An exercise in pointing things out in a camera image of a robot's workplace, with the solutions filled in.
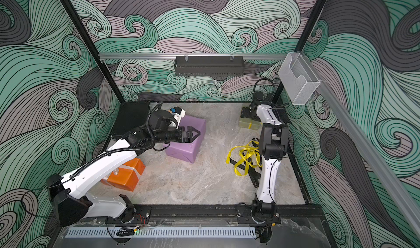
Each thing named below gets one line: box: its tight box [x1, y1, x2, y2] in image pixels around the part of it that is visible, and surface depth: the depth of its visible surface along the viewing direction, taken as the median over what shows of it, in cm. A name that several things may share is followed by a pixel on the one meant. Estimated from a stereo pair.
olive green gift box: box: [238, 116, 264, 131], surface depth 104 cm
